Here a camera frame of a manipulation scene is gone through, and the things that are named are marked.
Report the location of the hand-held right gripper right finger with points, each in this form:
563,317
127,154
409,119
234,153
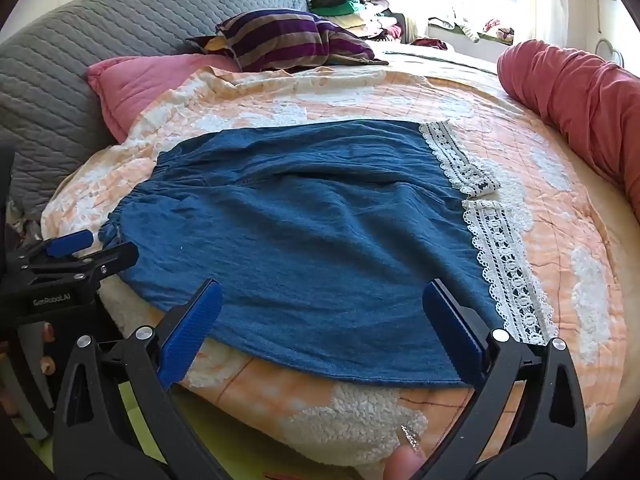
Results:
452,332

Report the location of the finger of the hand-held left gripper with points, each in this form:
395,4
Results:
110,259
70,243

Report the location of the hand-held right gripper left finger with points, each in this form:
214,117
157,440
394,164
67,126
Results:
192,332

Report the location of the blue pants with lace trim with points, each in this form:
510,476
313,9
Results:
300,235

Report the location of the person's left hand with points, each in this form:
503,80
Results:
48,364

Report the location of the person's right hand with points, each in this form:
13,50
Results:
402,462

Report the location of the person's green jacket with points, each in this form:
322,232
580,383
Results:
225,442

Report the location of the pink pillow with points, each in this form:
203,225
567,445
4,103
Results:
130,85

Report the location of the grey quilted cushion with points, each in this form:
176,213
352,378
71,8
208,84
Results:
75,60

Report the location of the orange floral blanket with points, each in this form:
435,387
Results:
500,110

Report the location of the red bolster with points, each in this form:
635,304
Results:
575,90

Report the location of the white bed sheet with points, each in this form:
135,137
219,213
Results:
440,57

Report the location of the purple striped pillow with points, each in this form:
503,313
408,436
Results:
280,40

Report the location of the clothes on windowsill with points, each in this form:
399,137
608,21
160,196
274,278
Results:
470,30

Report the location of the pile of folded clothes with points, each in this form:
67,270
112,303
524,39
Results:
350,10

